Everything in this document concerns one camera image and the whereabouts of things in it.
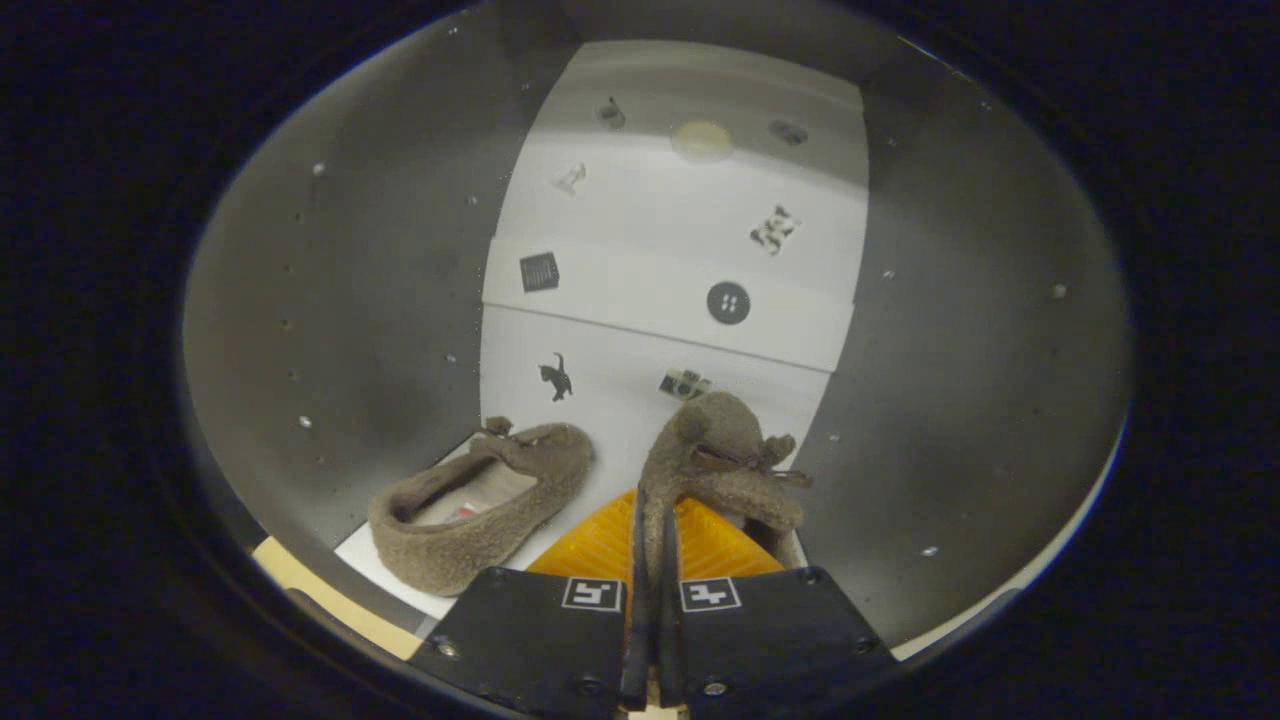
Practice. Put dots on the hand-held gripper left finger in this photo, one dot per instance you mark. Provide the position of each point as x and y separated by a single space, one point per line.
540 640

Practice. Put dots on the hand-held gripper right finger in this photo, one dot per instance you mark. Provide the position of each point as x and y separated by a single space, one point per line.
770 640

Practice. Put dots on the brown fuzzy shoe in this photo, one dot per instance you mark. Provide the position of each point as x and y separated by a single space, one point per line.
715 440
480 545

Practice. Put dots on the grey shoe cabinet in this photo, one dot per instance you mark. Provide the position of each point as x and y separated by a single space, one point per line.
350 300

